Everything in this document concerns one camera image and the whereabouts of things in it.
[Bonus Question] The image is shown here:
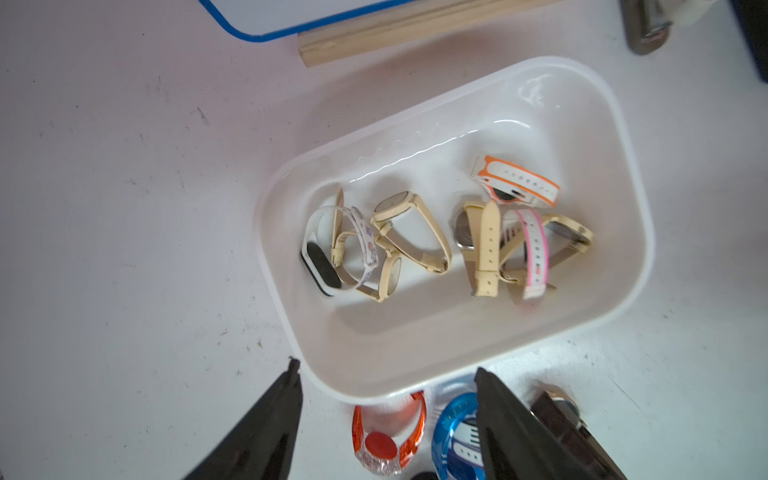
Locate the blue translucent watch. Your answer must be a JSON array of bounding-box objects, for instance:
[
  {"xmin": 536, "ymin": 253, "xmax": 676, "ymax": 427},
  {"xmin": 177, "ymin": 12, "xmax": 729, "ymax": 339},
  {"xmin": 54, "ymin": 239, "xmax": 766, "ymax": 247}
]
[{"xmin": 431, "ymin": 375, "xmax": 486, "ymax": 480}]

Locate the beige strap watch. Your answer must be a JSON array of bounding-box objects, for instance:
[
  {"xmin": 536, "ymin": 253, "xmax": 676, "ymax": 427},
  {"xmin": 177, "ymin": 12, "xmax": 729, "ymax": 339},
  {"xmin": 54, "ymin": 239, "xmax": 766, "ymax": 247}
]
[{"xmin": 331, "ymin": 188, "xmax": 402, "ymax": 303}]

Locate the small grey stapler remover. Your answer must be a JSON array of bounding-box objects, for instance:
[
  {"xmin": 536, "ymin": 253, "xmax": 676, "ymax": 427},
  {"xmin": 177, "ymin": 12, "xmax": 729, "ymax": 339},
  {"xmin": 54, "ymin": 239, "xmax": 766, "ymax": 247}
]
[{"xmin": 618, "ymin": 0, "xmax": 672, "ymax": 56}]

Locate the small white whiteboard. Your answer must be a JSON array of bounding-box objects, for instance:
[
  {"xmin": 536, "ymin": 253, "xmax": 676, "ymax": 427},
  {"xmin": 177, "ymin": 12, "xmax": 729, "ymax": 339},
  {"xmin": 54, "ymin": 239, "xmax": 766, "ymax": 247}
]
[{"xmin": 199, "ymin": 0, "xmax": 409, "ymax": 43}]

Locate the tan loop strap watch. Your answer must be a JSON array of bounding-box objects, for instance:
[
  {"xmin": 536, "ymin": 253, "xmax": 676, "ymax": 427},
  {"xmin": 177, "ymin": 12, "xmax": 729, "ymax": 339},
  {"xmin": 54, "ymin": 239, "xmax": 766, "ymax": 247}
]
[{"xmin": 371, "ymin": 191, "xmax": 452, "ymax": 274}]

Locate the white plastic storage box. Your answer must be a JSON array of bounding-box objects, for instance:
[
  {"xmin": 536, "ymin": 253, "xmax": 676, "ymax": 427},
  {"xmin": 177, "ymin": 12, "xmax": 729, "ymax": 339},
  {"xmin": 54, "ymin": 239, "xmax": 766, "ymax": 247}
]
[{"xmin": 254, "ymin": 56, "xmax": 656, "ymax": 404}]

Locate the dark brown leather watch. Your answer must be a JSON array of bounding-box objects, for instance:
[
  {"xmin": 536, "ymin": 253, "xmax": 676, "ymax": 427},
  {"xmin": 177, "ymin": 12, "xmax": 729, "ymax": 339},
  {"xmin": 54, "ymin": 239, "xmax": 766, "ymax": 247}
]
[{"xmin": 531, "ymin": 390, "xmax": 627, "ymax": 480}]

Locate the cream strap watch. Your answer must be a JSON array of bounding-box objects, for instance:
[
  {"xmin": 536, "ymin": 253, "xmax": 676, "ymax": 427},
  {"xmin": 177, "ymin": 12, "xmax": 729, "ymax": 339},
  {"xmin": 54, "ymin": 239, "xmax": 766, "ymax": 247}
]
[{"xmin": 453, "ymin": 201, "xmax": 501, "ymax": 298}]

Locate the pink white kids watch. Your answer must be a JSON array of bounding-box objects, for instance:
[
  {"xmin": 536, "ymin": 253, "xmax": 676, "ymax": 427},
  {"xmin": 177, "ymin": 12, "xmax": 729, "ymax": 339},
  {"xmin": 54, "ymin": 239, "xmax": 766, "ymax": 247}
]
[{"xmin": 514, "ymin": 209, "xmax": 549, "ymax": 301}]

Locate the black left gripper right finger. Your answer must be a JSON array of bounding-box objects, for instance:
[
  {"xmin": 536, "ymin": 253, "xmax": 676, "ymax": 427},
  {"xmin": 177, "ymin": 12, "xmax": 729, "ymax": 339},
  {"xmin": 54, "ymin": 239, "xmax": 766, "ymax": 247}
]
[{"xmin": 474, "ymin": 368, "xmax": 597, "ymax": 479}]

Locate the red translucent watch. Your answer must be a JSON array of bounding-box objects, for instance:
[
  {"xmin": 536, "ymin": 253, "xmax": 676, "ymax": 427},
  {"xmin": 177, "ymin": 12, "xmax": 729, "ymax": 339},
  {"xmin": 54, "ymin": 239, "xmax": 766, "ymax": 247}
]
[{"xmin": 351, "ymin": 391, "xmax": 427, "ymax": 476}]

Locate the orange white band watch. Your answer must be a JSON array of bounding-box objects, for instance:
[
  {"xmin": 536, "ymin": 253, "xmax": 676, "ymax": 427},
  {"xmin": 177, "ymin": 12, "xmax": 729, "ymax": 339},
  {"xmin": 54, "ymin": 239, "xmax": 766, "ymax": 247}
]
[{"xmin": 470, "ymin": 155, "xmax": 560, "ymax": 209}]

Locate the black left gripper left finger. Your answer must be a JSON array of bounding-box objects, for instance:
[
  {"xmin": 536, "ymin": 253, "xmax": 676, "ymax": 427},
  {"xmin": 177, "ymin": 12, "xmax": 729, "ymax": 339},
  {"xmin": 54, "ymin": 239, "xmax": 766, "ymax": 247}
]
[{"xmin": 186, "ymin": 358, "xmax": 303, "ymax": 479}]

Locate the large beige square watch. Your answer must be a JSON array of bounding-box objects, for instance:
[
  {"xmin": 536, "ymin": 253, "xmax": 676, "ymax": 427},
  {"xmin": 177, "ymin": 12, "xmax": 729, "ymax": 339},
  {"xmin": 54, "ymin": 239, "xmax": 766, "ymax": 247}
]
[{"xmin": 499, "ymin": 210, "xmax": 594, "ymax": 287}]

